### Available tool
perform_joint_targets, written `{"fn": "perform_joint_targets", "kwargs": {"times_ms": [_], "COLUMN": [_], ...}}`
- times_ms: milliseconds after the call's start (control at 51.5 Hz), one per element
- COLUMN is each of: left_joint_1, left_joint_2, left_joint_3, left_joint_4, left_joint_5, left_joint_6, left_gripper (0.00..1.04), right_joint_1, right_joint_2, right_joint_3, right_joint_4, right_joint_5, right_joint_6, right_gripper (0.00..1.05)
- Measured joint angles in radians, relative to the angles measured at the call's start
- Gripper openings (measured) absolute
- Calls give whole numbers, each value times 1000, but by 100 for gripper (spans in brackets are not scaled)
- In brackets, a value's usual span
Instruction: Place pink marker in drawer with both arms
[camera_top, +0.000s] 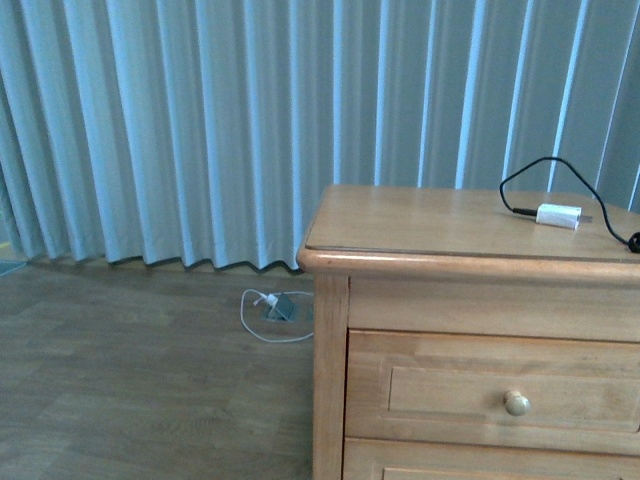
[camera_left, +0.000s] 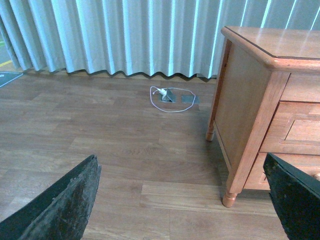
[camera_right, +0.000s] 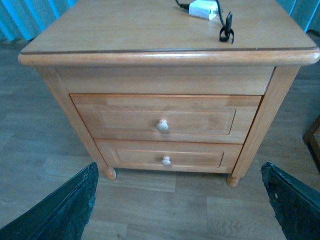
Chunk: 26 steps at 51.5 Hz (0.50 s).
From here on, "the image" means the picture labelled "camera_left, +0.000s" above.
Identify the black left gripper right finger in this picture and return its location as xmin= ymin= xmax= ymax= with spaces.
xmin=263 ymin=152 xmax=320 ymax=240

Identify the light teal curtain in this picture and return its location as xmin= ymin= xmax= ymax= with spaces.
xmin=0 ymin=0 xmax=320 ymax=78

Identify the dark floor mat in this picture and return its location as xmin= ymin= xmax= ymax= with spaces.
xmin=0 ymin=71 xmax=23 ymax=87

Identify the white floor cable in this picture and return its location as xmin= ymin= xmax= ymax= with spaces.
xmin=149 ymin=86 xmax=197 ymax=113

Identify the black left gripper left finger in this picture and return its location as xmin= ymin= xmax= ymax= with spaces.
xmin=0 ymin=155 xmax=102 ymax=240

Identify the closed floor socket cover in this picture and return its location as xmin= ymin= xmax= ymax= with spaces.
xmin=181 ymin=95 xmax=200 ymax=104

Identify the open floor socket box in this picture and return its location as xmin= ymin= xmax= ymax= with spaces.
xmin=158 ymin=89 xmax=176 ymax=103

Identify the wooden nightstand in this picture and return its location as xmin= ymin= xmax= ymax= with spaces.
xmin=206 ymin=26 xmax=320 ymax=208

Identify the wooden drawer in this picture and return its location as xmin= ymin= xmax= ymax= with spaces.
xmin=260 ymin=101 xmax=320 ymax=155
xmin=242 ymin=151 xmax=320 ymax=191

